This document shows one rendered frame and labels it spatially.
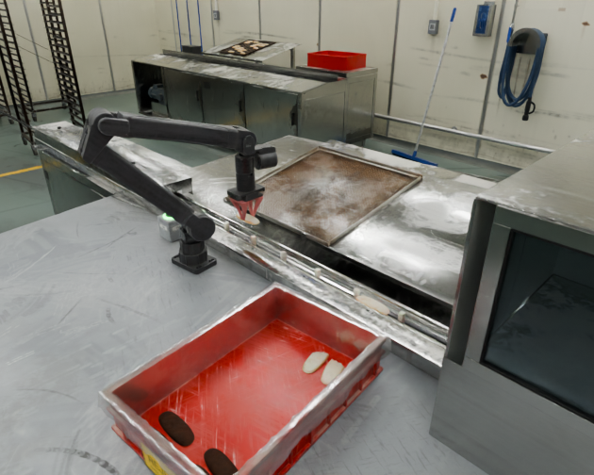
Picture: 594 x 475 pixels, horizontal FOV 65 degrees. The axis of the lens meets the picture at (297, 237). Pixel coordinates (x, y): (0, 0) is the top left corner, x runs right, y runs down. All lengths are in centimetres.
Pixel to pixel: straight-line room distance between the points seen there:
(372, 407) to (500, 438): 25
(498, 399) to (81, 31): 832
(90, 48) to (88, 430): 799
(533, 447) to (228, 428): 52
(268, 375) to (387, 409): 26
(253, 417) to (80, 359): 44
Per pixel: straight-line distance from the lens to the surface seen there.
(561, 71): 478
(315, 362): 107
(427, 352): 109
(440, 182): 171
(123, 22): 897
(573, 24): 475
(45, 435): 106
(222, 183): 208
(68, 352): 123
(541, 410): 82
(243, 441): 95
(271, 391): 102
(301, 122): 418
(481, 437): 92
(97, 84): 882
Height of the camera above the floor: 156
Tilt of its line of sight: 28 degrees down
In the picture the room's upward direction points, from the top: straight up
